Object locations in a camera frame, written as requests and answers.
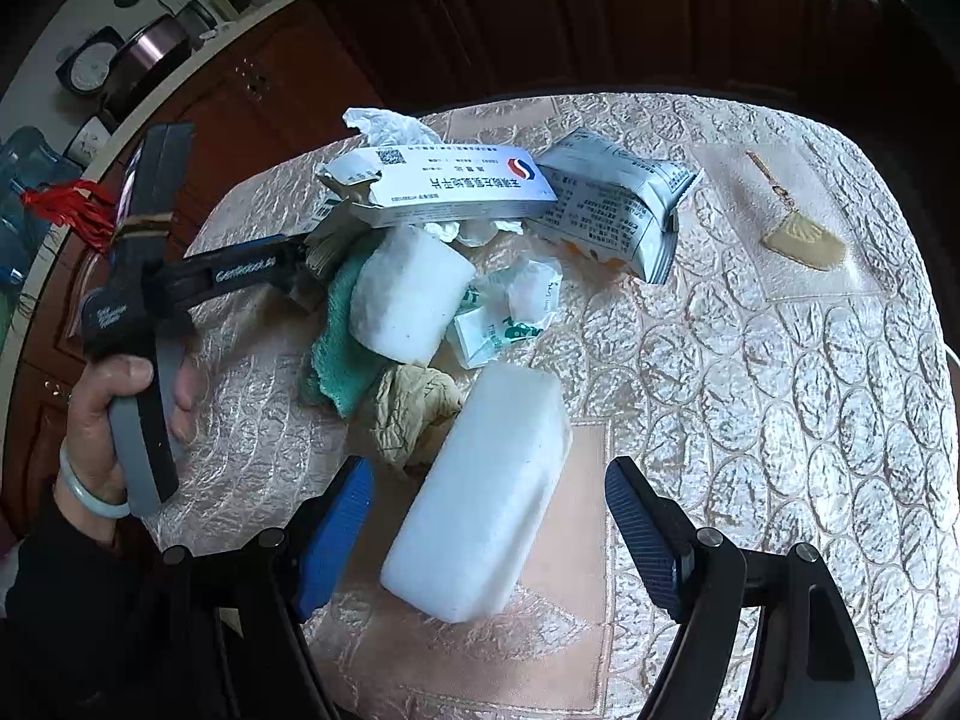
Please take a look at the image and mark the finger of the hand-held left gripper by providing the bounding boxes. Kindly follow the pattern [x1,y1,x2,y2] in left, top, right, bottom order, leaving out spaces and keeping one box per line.
[169,234,316,310]

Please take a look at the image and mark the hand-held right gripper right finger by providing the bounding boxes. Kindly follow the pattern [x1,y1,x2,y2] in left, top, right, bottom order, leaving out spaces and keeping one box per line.
[604,456,882,720]

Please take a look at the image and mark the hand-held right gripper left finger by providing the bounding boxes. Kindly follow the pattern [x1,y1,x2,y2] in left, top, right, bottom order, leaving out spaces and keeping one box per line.
[157,456,374,720]

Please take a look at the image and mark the brown striped paper scrap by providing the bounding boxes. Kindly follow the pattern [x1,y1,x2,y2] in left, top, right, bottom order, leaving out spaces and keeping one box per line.
[306,229,355,287]

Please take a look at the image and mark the beige paper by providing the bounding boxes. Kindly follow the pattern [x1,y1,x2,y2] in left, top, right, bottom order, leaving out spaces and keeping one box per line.
[367,364,466,470]

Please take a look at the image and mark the white plastic bag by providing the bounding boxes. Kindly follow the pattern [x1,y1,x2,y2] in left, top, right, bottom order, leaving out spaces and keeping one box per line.
[343,106,443,152]

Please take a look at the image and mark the person's left forearm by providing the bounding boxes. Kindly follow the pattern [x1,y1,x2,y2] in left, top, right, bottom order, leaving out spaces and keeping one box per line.
[0,491,177,720]

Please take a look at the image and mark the person's left hand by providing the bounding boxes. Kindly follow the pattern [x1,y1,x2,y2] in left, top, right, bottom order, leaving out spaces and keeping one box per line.
[66,354,197,511]

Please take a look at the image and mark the red tassel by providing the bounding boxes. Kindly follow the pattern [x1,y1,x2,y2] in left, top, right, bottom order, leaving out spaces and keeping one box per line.
[21,180,122,253]

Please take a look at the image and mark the green terry cloth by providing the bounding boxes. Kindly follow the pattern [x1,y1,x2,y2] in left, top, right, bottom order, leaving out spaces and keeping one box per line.
[300,236,385,421]

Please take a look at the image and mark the large white foam block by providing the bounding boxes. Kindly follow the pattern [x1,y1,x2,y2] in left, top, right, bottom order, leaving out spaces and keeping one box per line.
[379,364,575,625]

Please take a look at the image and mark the white kitchen countertop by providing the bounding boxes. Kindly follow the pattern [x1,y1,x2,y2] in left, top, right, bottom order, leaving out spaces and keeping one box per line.
[0,0,398,361]

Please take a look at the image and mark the white mug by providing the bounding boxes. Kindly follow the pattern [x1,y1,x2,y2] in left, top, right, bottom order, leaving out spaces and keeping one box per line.
[71,116,113,166]

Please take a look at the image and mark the blue water jug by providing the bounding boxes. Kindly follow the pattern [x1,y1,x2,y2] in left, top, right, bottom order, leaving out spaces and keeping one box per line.
[0,127,59,280]

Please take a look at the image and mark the small white foam block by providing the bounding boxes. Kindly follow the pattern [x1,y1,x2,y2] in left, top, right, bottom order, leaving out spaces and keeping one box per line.
[349,223,478,367]

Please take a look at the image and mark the quilted satin tablecloth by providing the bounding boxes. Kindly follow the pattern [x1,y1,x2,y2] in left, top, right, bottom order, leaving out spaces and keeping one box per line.
[184,94,949,720]

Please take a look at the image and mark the white torn medicine box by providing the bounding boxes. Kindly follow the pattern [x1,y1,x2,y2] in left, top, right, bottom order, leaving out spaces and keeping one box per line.
[315,144,560,230]

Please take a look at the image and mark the white dial kitchen scale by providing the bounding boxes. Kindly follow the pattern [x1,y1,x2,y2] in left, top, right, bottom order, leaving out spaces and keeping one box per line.
[56,26,125,95]

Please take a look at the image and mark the small white tissue wad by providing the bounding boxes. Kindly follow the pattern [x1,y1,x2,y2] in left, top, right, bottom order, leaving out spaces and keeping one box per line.
[424,217,526,248]

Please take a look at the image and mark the green print crumpled wrapper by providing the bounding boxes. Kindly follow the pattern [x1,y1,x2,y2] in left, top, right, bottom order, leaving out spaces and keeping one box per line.
[448,259,563,371]

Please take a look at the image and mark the silver printed snack packet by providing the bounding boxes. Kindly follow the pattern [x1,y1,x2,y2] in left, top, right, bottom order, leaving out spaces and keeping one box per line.
[529,127,702,286]

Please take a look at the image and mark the red wooden kitchen cabinets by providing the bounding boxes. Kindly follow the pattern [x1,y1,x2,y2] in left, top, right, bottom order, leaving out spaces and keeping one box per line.
[11,0,927,481]

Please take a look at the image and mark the pale green jade bracelet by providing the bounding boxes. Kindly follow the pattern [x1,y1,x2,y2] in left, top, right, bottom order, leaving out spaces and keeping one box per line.
[58,441,133,520]

